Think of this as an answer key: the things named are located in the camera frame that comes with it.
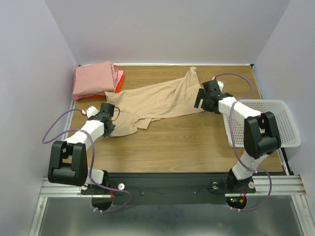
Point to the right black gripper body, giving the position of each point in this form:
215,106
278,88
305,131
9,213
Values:
200,99

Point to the beige t shirt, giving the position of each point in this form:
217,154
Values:
141,106

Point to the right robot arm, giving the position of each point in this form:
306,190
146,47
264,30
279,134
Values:
261,135

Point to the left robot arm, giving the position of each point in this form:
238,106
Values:
68,159

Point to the white plastic basket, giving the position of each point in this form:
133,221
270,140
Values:
288,131

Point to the folded light pink t shirt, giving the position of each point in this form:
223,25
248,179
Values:
119,77

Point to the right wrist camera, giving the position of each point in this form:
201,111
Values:
220,84

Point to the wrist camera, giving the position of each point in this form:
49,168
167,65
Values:
91,111
220,84

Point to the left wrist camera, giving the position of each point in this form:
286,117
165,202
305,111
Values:
91,111

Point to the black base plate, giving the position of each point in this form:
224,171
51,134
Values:
174,188

